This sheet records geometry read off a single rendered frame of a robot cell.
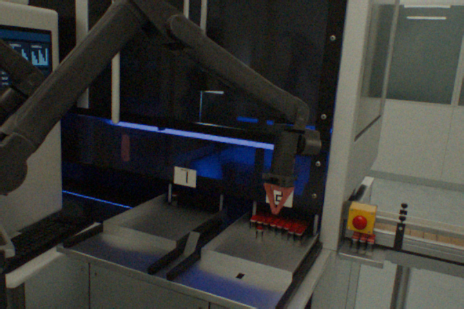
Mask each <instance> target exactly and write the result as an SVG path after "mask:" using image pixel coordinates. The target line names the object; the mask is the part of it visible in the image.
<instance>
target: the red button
mask: <svg viewBox="0 0 464 309"><path fill-rule="evenodd" d="M352 225H353V227H354V228H355V229H357V230H364V229H365V228H366V227H367V219H366V217H364V216H363V215H356V216H355V217H354V218H353V221H352Z"/></svg>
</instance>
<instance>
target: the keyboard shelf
mask: <svg viewBox="0 0 464 309"><path fill-rule="evenodd" d="M99 224H100V223H94V225H92V226H90V227H89V228H87V229H85V230H83V231H81V232H80V233H82V232H84V231H87V230H89V229H91V228H93V227H95V226H98V225H99ZM80 233H77V234H76V235H78V234H80ZM19 234H21V232H14V233H12V234H10V235H8V236H9V238H10V239H11V238H13V237H15V236H17V235H19ZM65 256H66V255H65V254H61V253H59V252H57V246H55V247H53V248H52V249H51V250H48V251H47V252H45V253H43V254H42V255H39V256H38V257H36V258H34V259H33V260H31V261H29V262H28V263H26V264H24V265H22V266H20V267H18V268H16V269H15V270H13V271H11V272H9V273H8V274H6V287H8V288H15V287H17V286H18V285H20V284H21V283H23V282H25V281H27V280H29V279H30V278H32V277H33V276H34V275H35V274H37V273H38V272H40V271H42V270H43V269H45V268H47V267H48V266H51V265H52V264H53V263H55V262H57V261H59V260H60V259H62V258H63V257H65Z"/></svg>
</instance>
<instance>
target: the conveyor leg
mask: <svg viewBox="0 0 464 309"><path fill-rule="evenodd" d="M391 263H394V264H397V266H396V274H395V279H394V287H393V292H392V296H391V305H390V309H406V307H407V300H408V295H409V288H410V283H411V280H412V272H413V268H415V269H419V270H421V268H417V267H413V266H408V265H405V264H401V263H396V262H393V261H391Z"/></svg>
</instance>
